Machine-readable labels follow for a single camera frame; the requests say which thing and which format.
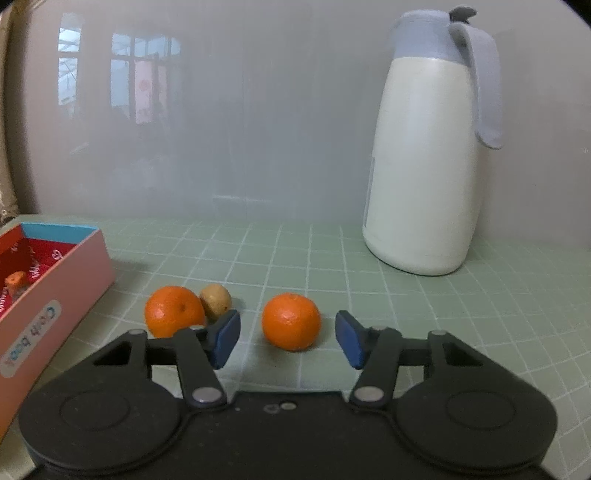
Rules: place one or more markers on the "grey glossy backdrop board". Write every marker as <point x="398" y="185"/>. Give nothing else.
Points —
<point x="277" y="115"/>

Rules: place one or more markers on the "pink box with red inside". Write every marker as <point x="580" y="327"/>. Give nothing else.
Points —
<point x="69" y="295"/>

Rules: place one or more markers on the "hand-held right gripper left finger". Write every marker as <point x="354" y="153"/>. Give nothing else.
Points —
<point x="226" y="337"/>

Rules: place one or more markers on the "white thermos jug blue lid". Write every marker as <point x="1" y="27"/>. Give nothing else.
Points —
<point x="420" y="161"/>

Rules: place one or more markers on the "green grid cutting mat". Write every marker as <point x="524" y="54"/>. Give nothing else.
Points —
<point x="415" y="300"/>

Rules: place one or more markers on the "small brown round fruit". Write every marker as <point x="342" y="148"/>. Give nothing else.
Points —
<point x="216" y="300"/>

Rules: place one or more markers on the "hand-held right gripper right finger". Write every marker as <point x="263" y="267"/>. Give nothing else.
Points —
<point x="351" y="339"/>

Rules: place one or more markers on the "orange mandarin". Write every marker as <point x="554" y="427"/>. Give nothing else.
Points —
<point x="291" y="322"/>
<point x="173" y="311"/>

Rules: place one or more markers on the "small orange fruit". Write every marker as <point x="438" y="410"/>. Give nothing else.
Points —
<point x="15" y="279"/>

